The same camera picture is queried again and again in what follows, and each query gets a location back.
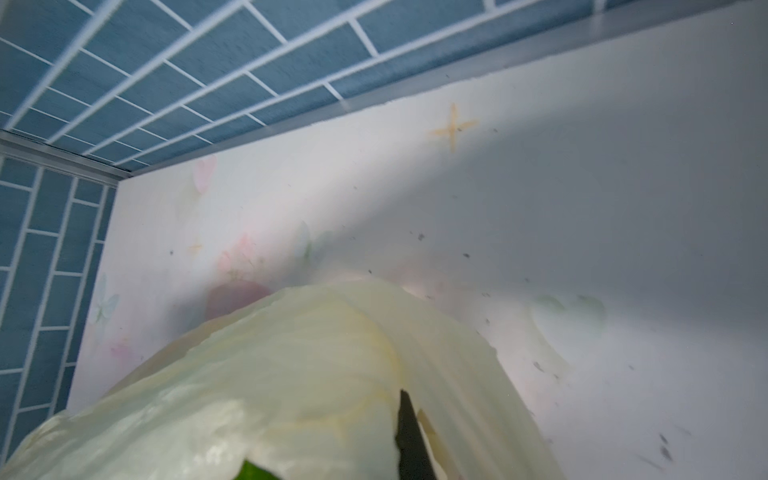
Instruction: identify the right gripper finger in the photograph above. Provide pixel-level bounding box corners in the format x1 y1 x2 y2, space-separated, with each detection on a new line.
395 390 437 480

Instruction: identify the yellowish plastic fruit-print bag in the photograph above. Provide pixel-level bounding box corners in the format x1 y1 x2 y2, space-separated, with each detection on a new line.
1 279 562 479

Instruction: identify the green lime toy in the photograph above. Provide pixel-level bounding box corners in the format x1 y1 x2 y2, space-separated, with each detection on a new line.
234 460 280 480

